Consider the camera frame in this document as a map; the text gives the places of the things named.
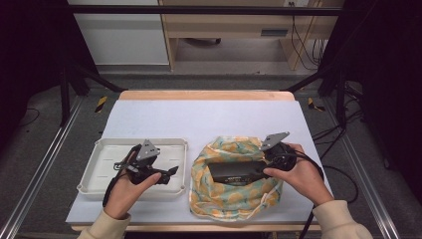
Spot black floor cables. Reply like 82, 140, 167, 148
312, 81, 366, 158

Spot black horizontal frame bar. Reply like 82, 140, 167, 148
66, 4, 344, 17

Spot black metal stand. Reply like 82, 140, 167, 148
59, 63, 128, 127
281, 64, 347, 128

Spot white cabinet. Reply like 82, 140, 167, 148
68, 0, 170, 66

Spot wooden desk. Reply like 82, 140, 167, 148
158, 0, 346, 72

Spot aluminium floor rail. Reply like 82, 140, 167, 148
322, 98, 401, 239
0, 96, 85, 239

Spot person's left hand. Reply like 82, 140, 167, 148
104, 150, 163, 220

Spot right hand-held gripper cable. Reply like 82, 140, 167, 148
285, 149, 360, 239

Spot orange print cloth bag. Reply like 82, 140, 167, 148
188, 134, 285, 223

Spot person's right hand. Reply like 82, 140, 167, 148
263, 142, 334, 207

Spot thin black floor cable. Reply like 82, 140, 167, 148
19, 108, 41, 127

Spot black curtain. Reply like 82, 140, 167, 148
318, 0, 422, 200
0, 0, 99, 150

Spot yellow black tape strip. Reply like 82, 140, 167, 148
307, 97, 326, 113
94, 96, 108, 114

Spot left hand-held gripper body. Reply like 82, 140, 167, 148
113, 138, 162, 186

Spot hanging black desk cables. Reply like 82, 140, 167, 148
288, 1, 327, 72

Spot white table mat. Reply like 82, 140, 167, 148
65, 99, 332, 224

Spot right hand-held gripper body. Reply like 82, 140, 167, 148
261, 131, 298, 172

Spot white plastic tray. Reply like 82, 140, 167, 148
77, 136, 189, 202

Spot black rectangular box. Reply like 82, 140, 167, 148
207, 159, 269, 186

